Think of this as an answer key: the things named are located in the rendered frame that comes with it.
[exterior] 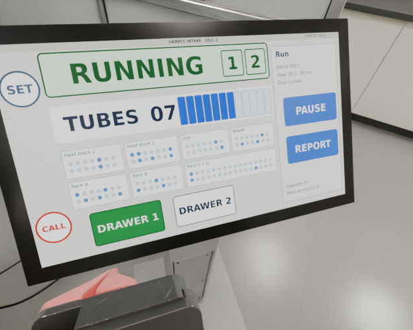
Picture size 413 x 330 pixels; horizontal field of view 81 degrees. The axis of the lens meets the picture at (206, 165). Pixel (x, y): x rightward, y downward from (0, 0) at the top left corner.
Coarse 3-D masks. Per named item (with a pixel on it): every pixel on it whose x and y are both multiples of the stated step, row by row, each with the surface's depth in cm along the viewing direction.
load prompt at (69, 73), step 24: (144, 48) 31; (168, 48) 32; (192, 48) 33; (216, 48) 34; (240, 48) 34; (264, 48) 36; (48, 72) 29; (72, 72) 29; (96, 72) 30; (120, 72) 31; (144, 72) 31; (168, 72) 32; (192, 72) 33; (216, 72) 34; (240, 72) 35; (264, 72) 36; (48, 96) 29
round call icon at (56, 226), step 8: (64, 208) 31; (32, 216) 30; (40, 216) 30; (48, 216) 30; (56, 216) 31; (64, 216) 31; (32, 224) 30; (40, 224) 30; (48, 224) 30; (56, 224) 31; (64, 224) 31; (72, 224) 31; (40, 232) 30; (48, 232) 31; (56, 232) 31; (64, 232) 31; (72, 232) 31; (40, 240) 30; (48, 240) 31; (56, 240) 31; (64, 240) 31
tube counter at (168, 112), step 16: (160, 96) 32; (176, 96) 33; (192, 96) 33; (208, 96) 34; (224, 96) 35; (240, 96) 35; (256, 96) 36; (160, 112) 33; (176, 112) 33; (192, 112) 34; (208, 112) 34; (224, 112) 35; (240, 112) 36; (256, 112) 36; (272, 112) 37; (160, 128) 33
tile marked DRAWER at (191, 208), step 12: (192, 192) 35; (204, 192) 36; (216, 192) 36; (228, 192) 37; (180, 204) 35; (192, 204) 35; (204, 204) 36; (216, 204) 36; (228, 204) 37; (180, 216) 35; (192, 216) 36; (204, 216) 36; (216, 216) 37
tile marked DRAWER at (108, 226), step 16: (128, 208) 33; (144, 208) 34; (160, 208) 34; (96, 224) 32; (112, 224) 33; (128, 224) 33; (144, 224) 34; (160, 224) 34; (96, 240) 32; (112, 240) 33
